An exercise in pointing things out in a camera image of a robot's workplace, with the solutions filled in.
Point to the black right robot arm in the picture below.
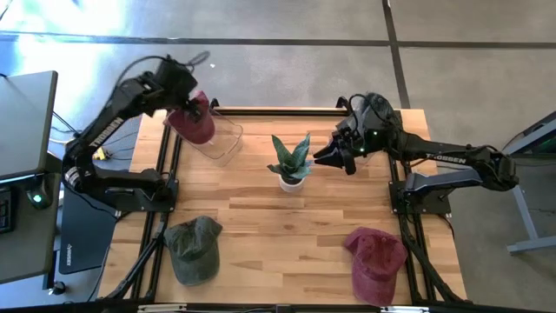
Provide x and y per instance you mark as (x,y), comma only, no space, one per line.
(447,156)

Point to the black desk foot knob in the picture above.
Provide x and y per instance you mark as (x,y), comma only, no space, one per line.
(58,288)

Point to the green snake plant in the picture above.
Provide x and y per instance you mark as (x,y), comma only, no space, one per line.
(292,161)

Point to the white plant pot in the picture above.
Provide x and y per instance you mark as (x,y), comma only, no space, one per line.
(291,187)

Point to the black panel with logo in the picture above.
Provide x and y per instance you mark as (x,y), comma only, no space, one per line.
(87,235)

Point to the black computer mouse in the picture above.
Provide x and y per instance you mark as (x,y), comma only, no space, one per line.
(39,197)

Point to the grey desk frame leg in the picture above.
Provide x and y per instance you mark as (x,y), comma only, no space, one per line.
(527,226)

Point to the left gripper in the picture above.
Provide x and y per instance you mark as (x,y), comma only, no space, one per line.
(178,84)

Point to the black diagonal frame strut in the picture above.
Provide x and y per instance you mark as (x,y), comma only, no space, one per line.
(134,269)
(434,269)

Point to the grey monitor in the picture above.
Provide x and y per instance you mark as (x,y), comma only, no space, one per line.
(26,126)

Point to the grey desk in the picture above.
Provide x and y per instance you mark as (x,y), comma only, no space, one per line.
(26,252)

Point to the black aluminium frame rail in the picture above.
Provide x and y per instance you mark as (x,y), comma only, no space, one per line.
(145,252)
(410,261)
(87,308)
(423,269)
(157,261)
(278,111)

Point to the red denim baseball cap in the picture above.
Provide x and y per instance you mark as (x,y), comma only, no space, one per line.
(195,130)
(375,265)

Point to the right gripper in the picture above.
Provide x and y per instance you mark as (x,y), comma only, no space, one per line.
(356,137)

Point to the black keyboard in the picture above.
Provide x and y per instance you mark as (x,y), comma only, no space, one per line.
(5,211)

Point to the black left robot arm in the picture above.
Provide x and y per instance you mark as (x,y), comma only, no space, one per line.
(108,130)

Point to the green denim baseball cap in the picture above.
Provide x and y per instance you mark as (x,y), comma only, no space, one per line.
(193,256)

